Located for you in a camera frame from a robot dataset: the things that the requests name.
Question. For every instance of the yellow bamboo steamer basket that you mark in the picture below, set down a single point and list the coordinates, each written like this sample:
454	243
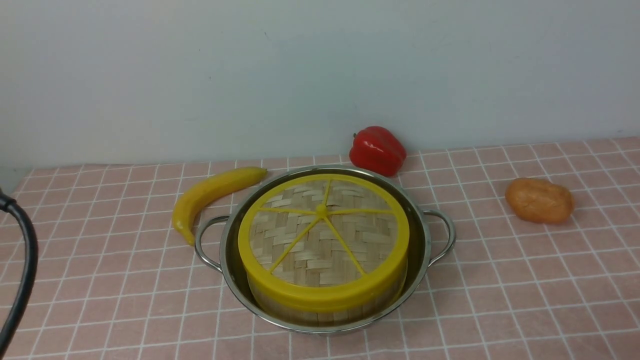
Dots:
320	315

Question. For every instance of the red bell pepper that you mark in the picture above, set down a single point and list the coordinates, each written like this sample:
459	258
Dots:
376	149

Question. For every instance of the stainless steel pot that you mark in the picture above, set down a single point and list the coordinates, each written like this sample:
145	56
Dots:
432	236

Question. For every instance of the yellow banana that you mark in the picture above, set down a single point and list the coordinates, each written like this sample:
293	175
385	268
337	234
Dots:
209	190

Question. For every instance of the yellow bamboo steamer lid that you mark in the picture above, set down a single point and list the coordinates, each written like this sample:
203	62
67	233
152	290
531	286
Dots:
324	243

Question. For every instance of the brown potato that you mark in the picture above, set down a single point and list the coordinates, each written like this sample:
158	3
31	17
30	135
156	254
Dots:
537	200

